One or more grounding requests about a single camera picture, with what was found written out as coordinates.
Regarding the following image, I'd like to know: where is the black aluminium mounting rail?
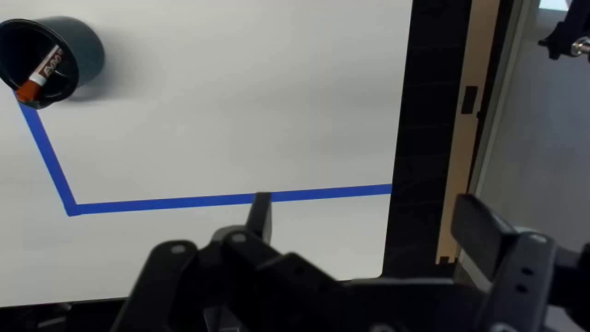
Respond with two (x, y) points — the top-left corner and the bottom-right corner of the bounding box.
(382, 0), (473, 276)

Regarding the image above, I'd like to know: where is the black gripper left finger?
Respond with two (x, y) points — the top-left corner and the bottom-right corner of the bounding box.
(246, 191), (273, 241)

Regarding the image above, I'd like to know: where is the blue tape line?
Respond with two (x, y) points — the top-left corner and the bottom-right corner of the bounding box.
(21, 105), (393, 215)

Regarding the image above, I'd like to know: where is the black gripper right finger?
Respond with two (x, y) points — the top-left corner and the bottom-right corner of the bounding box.
(452, 195), (557, 332)

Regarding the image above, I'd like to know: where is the black camera on stand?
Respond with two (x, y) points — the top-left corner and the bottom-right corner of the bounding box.
(539, 0), (590, 59)

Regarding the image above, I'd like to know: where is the red and white marker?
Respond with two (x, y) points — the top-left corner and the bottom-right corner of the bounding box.
(17, 44), (63, 103)

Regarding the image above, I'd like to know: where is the dark round cup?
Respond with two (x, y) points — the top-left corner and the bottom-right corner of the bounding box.
(0, 16), (106, 108)

